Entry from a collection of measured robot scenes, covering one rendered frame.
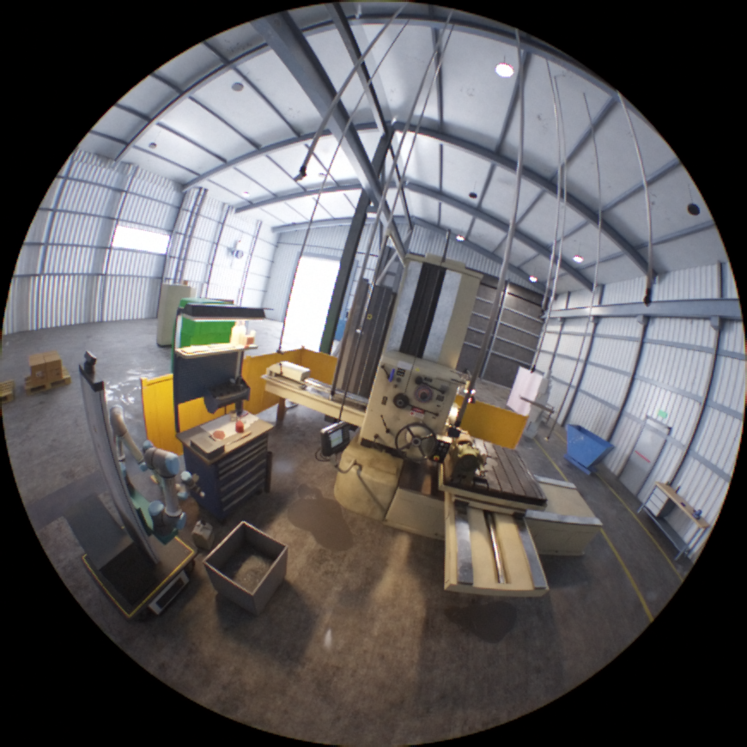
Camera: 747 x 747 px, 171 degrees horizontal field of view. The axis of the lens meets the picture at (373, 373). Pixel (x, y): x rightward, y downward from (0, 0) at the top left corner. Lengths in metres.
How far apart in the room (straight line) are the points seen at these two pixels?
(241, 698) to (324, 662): 0.71
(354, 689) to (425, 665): 0.60
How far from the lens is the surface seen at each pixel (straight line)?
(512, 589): 2.31
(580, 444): 8.12
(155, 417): 3.07
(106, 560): 1.84
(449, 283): 2.92
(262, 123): 10.51
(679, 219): 8.69
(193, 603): 2.49
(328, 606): 2.47
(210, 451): 2.12
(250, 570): 2.22
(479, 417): 5.03
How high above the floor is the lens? 2.28
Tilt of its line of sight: 14 degrees down
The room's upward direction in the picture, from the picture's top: 15 degrees clockwise
